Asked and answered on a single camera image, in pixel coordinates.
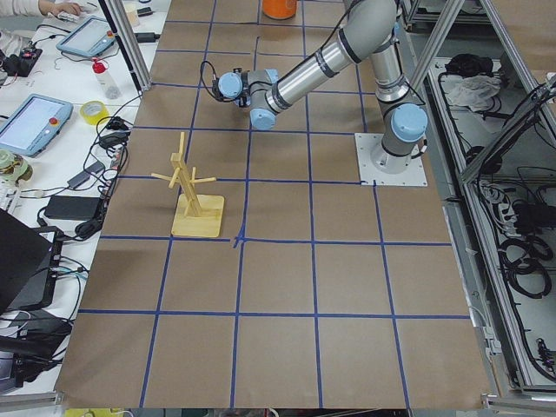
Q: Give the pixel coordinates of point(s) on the teach pendant tablet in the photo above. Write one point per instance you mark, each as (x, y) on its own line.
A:
(89, 39)
(34, 124)

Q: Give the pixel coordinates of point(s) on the red cap squeeze bottle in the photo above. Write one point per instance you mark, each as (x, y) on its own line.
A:
(106, 81)

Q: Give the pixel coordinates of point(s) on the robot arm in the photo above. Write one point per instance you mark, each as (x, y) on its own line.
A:
(364, 32)

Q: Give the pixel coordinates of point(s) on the person hand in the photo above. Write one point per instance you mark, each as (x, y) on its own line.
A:
(47, 7)

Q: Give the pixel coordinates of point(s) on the black laptop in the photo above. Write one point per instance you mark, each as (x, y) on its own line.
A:
(29, 257)

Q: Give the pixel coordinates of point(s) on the aluminium frame post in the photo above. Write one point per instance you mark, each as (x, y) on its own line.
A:
(116, 16)

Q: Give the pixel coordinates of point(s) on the light blue cup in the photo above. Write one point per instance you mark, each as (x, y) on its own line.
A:
(243, 102)

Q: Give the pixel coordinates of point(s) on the orange can container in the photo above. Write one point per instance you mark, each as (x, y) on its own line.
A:
(279, 9)

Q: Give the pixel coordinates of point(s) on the near teach pendant tablet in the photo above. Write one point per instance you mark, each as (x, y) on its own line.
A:
(34, 124)

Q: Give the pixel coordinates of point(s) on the black power adapter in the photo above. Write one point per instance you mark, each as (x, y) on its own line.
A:
(74, 208)

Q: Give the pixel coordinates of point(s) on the far teach pendant tablet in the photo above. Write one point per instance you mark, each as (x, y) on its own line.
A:
(89, 39)

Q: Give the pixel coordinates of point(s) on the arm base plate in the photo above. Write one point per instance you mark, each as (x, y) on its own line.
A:
(377, 167)

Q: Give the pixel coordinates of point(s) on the wooden mug tree stand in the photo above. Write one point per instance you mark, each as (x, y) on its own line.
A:
(196, 215)

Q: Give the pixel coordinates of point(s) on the yellow tape roll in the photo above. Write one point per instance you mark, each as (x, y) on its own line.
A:
(94, 112)

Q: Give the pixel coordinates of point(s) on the white crumpled cloth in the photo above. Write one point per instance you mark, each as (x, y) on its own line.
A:
(475, 92)

